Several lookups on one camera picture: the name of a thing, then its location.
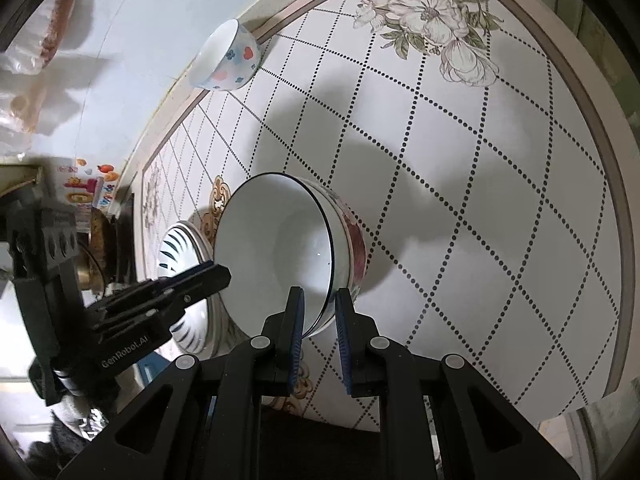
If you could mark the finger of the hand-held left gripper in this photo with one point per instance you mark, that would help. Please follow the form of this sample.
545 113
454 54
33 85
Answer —
200 287
145 292

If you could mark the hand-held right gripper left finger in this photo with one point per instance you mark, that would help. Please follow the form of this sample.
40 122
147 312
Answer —
298 335

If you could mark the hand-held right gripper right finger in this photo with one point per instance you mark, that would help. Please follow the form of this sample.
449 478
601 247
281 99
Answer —
342 340

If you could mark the white plate black stripes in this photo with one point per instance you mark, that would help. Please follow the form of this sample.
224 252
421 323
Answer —
175 255

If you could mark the white bowl dark rim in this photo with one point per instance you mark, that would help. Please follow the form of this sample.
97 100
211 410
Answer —
270 250

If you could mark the person's left forearm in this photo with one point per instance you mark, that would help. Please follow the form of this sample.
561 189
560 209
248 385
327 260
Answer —
65 440

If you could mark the plastic bag orange contents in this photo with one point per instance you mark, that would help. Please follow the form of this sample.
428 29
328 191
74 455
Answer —
20 110

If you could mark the floral diamond pattern tablecloth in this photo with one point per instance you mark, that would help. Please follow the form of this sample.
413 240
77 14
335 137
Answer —
450 210

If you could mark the white bowl heart print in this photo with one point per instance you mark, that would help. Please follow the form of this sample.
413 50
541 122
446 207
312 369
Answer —
235 55

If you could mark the plastic bag red chillies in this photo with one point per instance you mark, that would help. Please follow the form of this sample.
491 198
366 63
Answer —
60 25

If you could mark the colourful wall stickers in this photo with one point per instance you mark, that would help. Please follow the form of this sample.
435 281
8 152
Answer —
85 185

